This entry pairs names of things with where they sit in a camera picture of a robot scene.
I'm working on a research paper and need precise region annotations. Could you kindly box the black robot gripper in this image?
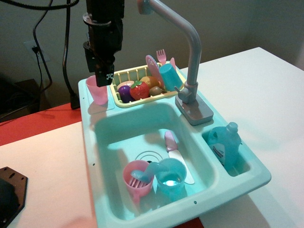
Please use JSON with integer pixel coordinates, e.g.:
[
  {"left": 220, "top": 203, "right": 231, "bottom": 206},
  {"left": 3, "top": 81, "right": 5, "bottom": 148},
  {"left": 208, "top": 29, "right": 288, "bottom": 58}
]
[{"left": 83, "top": 0, "right": 124, "bottom": 87}]

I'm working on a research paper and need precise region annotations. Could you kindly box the pink plastic cup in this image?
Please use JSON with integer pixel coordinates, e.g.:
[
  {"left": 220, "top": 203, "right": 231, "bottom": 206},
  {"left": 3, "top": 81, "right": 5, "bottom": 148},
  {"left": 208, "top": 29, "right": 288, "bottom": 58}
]
[{"left": 85, "top": 75, "right": 108, "bottom": 105}]

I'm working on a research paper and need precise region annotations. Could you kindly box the blue cup in rack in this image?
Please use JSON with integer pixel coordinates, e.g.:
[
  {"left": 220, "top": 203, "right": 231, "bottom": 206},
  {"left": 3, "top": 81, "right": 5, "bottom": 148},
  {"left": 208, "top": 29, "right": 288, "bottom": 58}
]
[{"left": 159, "top": 63, "right": 183, "bottom": 91}]

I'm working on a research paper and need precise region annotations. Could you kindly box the teal toy sink unit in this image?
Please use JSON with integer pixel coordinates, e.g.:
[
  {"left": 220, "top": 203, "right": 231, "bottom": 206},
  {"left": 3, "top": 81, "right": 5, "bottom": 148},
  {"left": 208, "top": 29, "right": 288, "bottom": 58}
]
[{"left": 78, "top": 80, "right": 271, "bottom": 228}]

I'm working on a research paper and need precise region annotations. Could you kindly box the pink mug in sink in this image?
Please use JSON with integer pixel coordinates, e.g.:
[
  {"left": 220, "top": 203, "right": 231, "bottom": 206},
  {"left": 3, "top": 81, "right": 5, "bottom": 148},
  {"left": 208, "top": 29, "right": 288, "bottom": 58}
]
[{"left": 123, "top": 160, "right": 154, "bottom": 205}]

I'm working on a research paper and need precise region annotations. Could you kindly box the blue cup in sink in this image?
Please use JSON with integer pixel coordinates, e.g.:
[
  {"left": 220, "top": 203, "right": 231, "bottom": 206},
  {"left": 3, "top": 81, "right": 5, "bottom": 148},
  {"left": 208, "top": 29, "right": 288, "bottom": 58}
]
[{"left": 155, "top": 158, "right": 187, "bottom": 200}]

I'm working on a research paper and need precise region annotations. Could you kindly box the pink toy onion slice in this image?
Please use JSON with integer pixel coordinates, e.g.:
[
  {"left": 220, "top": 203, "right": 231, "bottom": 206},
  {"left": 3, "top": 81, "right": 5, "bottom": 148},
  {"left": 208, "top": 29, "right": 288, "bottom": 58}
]
[{"left": 117, "top": 80, "right": 134, "bottom": 89}]

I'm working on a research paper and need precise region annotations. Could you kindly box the purple toy eggplant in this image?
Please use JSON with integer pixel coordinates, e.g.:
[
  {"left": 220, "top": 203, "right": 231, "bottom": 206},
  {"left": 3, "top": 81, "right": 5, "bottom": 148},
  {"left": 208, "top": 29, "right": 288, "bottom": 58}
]
[{"left": 118, "top": 85, "right": 135, "bottom": 103}]

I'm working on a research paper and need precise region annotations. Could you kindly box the red toy strawberry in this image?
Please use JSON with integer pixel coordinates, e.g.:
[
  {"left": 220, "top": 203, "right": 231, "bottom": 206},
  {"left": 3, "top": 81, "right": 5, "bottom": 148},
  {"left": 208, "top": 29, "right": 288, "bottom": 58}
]
[{"left": 130, "top": 81, "right": 150, "bottom": 100}]

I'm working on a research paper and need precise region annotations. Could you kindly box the orange toy fruit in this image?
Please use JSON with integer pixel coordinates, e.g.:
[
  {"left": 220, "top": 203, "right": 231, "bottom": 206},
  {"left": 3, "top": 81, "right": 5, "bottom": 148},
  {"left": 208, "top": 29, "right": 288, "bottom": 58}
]
[{"left": 140, "top": 76, "right": 161, "bottom": 89}]

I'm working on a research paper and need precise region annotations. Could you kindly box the pink toy plate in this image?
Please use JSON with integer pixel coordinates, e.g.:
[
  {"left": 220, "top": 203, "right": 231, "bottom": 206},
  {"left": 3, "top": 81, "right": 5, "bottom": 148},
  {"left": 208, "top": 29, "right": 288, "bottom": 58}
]
[{"left": 145, "top": 55, "right": 164, "bottom": 87}]

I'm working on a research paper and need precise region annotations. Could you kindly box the yellow dish rack basket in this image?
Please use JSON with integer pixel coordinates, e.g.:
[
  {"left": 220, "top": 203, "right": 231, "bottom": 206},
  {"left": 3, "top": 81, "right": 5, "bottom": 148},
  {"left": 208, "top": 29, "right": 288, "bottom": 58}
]
[{"left": 110, "top": 62, "right": 186, "bottom": 108}]

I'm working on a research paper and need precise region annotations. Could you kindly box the brown toy kiwi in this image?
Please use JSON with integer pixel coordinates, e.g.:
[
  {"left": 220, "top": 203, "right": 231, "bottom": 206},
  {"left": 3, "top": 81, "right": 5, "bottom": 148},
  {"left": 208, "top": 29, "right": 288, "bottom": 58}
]
[{"left": 149, "top": 86, "right": 166, "bottom": 96}]

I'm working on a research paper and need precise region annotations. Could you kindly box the pink toy fork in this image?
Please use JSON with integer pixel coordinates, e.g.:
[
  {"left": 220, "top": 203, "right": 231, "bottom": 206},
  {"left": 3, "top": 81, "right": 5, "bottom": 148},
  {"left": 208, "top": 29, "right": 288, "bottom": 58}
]
[{"left": 156, "top": 49, "right": 167, "bottom": 66}]

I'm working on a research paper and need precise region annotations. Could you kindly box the pink toy spatula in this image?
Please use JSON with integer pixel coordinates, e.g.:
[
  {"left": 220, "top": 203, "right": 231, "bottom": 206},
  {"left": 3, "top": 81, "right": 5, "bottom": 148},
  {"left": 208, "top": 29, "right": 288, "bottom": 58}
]
[{"left": 170, "top": 57, "right": 176, "bottom": 70}]

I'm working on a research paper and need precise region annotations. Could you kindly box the grey toy faucet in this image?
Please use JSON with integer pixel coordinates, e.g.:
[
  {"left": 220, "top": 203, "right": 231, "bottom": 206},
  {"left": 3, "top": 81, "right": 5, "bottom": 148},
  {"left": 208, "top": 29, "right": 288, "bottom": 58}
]
[{"left": 137, "top": 0, "right": 213, "bottom": 125}]

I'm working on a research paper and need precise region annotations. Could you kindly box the blue toy spoon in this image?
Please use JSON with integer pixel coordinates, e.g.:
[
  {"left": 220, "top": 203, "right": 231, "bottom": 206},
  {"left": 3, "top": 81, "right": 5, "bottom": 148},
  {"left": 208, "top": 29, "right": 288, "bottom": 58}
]
[{"left": 131, "top": 162, "right": 167, "bottom": 183}]

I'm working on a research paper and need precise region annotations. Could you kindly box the blue toy detergent bottle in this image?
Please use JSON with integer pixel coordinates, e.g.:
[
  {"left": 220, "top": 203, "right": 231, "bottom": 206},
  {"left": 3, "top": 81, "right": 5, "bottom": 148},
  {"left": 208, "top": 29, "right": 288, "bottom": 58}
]
[{"left": 207, "top": 122, "right": 241, "bottom": 171}]

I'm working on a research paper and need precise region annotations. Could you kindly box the black corrugated hose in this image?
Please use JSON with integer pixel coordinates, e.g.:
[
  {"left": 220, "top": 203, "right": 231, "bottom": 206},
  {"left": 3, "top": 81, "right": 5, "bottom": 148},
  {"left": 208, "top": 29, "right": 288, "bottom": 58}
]
[{"left": 62, "top": 0, "right": 81, "bottom": 110}]

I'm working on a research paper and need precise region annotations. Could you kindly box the black cable with plug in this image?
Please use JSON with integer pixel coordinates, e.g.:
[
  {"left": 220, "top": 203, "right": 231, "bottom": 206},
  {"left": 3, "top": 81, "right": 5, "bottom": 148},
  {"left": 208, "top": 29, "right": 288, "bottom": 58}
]
[{"left": 0, "top": 0, "right": 54, "bottom": 91}]

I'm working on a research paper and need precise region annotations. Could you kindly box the white wall outlet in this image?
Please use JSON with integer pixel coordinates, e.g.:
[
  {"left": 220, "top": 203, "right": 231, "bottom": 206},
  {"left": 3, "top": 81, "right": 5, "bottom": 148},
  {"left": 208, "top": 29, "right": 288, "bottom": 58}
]
[{"left": 23, "top": 40, "right": 50, "bottom": 63}]

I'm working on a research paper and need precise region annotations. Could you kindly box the pink handled toy knife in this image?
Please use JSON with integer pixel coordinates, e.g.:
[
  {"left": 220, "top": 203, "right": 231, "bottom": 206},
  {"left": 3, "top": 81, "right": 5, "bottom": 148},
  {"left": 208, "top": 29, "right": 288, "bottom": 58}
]
[{"left": 164, "top": 131, "right": 195, "bottom": 185}]

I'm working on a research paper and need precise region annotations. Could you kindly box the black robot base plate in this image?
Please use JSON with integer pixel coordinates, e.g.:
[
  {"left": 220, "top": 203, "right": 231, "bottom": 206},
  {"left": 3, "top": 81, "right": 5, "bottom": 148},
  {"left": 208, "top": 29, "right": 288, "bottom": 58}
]
[{"left": 0, "top": 167, "right": 28, "bottom": 228}]

